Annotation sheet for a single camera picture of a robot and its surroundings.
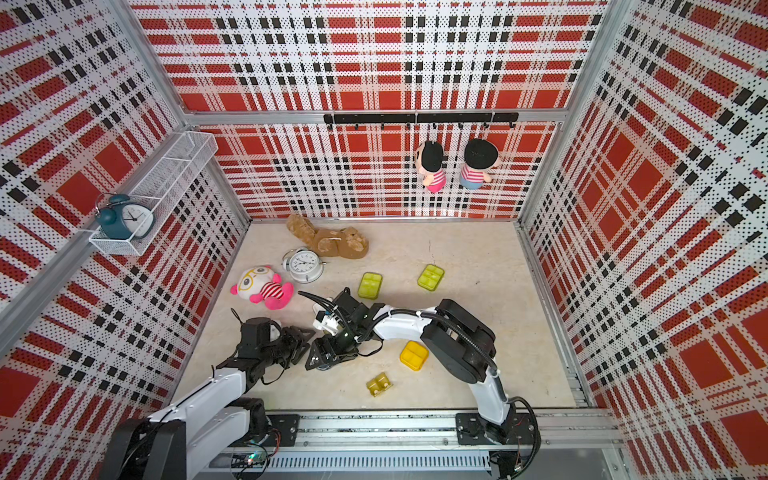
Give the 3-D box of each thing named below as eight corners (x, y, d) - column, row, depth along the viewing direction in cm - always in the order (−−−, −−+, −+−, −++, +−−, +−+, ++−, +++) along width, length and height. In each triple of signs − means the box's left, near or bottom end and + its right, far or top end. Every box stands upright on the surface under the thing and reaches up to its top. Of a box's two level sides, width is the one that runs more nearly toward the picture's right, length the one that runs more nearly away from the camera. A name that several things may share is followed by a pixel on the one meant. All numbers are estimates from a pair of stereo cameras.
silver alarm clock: (281, 283, 103) (277, 276, 100) (290, 254, 112) (287, 247, 108) (320, 283, 103) (318, 276, 100) (326, 254, 112) (324, 247, 108)
